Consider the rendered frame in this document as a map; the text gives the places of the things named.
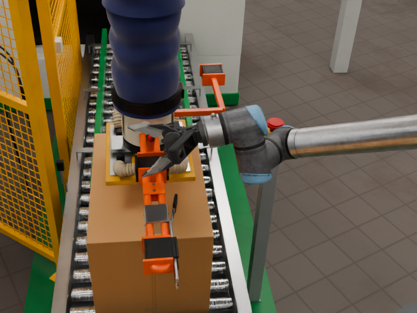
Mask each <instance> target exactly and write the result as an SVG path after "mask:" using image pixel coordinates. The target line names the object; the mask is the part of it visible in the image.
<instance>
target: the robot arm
mask: <svg viewBox="0 0 417 313"><path fill-rule="evenodd" d="M170 124H171V125H170ZM182 127H183V126H180V124H179V121H177V122H172V123H168V124H153V125H152V124H150V123H149V122H146V121H143V122H142V123H141V124H132V125H128V127H127V128H128V129H130V130H132V131H134V132H136V131H139V132H141V133H143V134H150V135H151V136H152V137H154V138H157V137H159V136H160V135H161V134H162V136H163V139H161V143H164V147H165V149H164V153H166V152H167V154H166V155H165V156H160V157H159V158H158V160H157V161H156V163H155V164H154V165H152V167H151V168H150V169H149V170H146V171H145V172H144V173H143V174H142V177H147V176H151V175H155V174H157V173H159V172H161V171H164V170H167V169H168V168H170V167H172V166H174V165H179V164H181V162H182V161H183V160H184V159H185V158H186V157H187V156H188V155H189V154H190V153H191V151H193V149H194V148H195V147H196V146H198V142H199V141H202V143H203V146H204V147H206V146H208V144H209V147H210V148H216V147H221V146H224V145H228V144H233V147H234V151H235V156H236V161H237V165H238V170H239V172H238V173H239V174H240V178H241V180H242V182H244V183H245V184H262V183H266V182H268V181H270V180H271V179H272V172H271V170H272V169H273V168H275V167H276V166H277V165H279V164H280V163H282V162H283V161H284V160H291V159H299V158H306V157H322V156H331V155H348V154H357V153H373V152H389V151H399V150H415V149H417V114H415V115H409V116H399V117H389V118H383V119H373V120H363V121H357V122H348V123H342V124H332V125H322V126H316V127H306V128H301V129H299V128H294V127H291V126H289V125H284V126H282V127H278V128H276V129H275V130H273V131H272V132H271V133H270V134H269V131H268V128H267V123H266V120H265V117H264V114H263V112H262V110H261V108H260V107H259V106H258V105H252V106H245V107H241V108H238V109H234V110H230V111H225V112H221V113H218V114H215V113H211V115H210V116H205V117H203V122H202V121H198V122H196V124H195V125H191V126H188V127H183V128H182Z"/></svg>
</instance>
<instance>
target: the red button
mask: <svg viewBox="0 0 417 313"><path fill-rule="evenodd" d="M266 123H267V127H268V128H269V129H270V131H271V132H272V131H273V130H275V129H276V128H278V127H282V126H284V125H285V123H284V121H283V120H282V119H280V118H276V117H273V118H270V119H268V120H267V122H266Z"/></svg>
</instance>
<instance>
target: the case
mask: <svg viewBox="0 0 417 313"><path fill-rule="evenodd" d="M191 153H192V160H193V164H194V170H195V181H181V182H170V183H165V184H164V185H165V191H166V194H165V195H166V204H167V208H168V212H169V215H168V218H169V221H170V219H171V213H172V210H173V200H174V195H175V194H177V208H176V213H175V214H174V219H173V234H174V237H177V246H178V252H179V258H178V265H179V269H178V275H179V289H178V290H176V286H175V280H174V272H173V273H163V274H148V275H144V274H143V259H145V252H142V245H141V237H146V232H145V226H144V223H145V217H144V216H143V214H144V213H145V212H144V202H143V185H142V184H141V185H139V182H137V184H126V185H115V186H106V184H105V155H106V134H94V149H93V158H92V174H91V190H90V199H89V215H88V223H87V239H86V246H87V255H88V261H89V270H90V275H91V284H92V294H93V300H94V308H95V313H209V308H210V288H211V278H212V258H213V239H214V236H213V228H212V222H211V218H210V211H209V204H208V200H207V193H206V188H205V182H204V175H203V171H202V164H201V160H200V153H199V146H196V147H195V148H194V149H193V151H191Z"/></svg>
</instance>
